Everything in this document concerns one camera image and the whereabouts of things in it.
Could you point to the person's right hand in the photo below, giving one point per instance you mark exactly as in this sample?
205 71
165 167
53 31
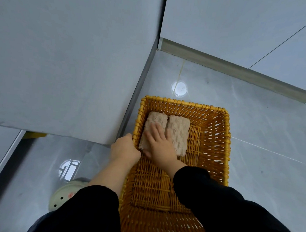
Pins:
161 150

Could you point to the person's left hand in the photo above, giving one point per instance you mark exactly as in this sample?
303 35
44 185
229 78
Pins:
123 150

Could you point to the person's right middle finger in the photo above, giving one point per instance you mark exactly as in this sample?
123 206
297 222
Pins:
160 132

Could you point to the person's left thumb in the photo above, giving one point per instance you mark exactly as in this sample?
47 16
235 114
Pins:
129 139

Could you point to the person's right thumb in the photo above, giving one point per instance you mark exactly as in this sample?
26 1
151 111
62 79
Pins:
146 141

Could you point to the beige textured cloth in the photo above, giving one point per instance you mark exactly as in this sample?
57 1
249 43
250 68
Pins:
179 132

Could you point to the yellow wicker basket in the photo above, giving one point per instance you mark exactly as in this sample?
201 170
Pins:
210 150

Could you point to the person's right forearm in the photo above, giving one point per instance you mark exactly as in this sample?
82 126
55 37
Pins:
215 202

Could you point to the person's left forearm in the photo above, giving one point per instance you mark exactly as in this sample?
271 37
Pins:
109 177

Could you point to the white perforated slipper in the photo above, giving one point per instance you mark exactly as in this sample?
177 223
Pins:
63 194

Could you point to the small yellow object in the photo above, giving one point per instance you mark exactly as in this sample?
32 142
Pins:
35 135

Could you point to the person's dark trouser leg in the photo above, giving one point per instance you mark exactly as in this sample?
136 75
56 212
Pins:
39 225

